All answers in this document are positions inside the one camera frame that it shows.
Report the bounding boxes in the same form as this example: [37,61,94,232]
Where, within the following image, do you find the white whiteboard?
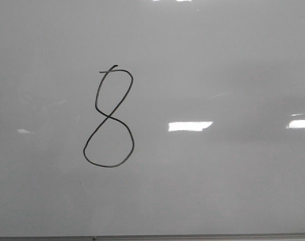
[0,1,305,236]

